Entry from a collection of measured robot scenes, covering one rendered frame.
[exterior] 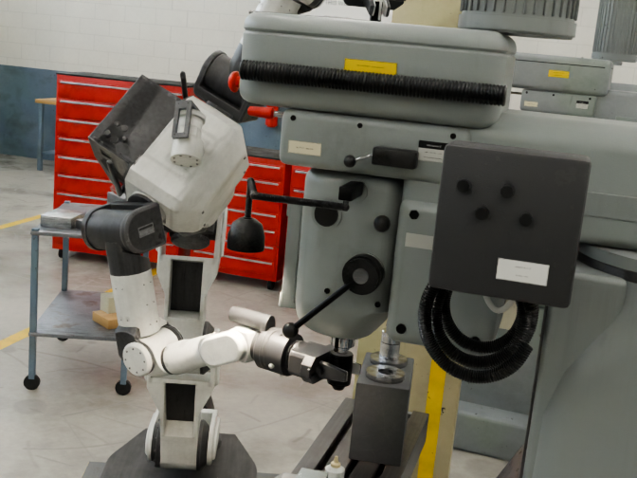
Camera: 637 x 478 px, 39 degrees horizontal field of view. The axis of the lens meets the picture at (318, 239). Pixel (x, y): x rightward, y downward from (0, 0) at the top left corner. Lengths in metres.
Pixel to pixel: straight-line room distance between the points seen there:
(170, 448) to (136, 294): 0.74
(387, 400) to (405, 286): 0.52
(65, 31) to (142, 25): 1.11
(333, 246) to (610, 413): 0.54
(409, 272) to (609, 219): 0.34
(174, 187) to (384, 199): 0.58
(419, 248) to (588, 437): 0.41
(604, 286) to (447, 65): 0.43
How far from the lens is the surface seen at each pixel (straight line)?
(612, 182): 1.53
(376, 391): 2.04
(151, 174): 2.01
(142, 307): 2.01
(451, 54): 1.51
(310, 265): 1.64
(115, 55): 12.10
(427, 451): 3.70
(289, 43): 1.57
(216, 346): 1.86
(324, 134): 1.57
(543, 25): 1.54
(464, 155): 1.27
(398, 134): 1.54
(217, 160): 2.02
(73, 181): 7.24
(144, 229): 1.97
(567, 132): 1.53
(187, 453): 2.64
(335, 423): 2.29
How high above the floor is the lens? 1.84
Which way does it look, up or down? 12 degrees down
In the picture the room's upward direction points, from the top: 5 degrees clockwise
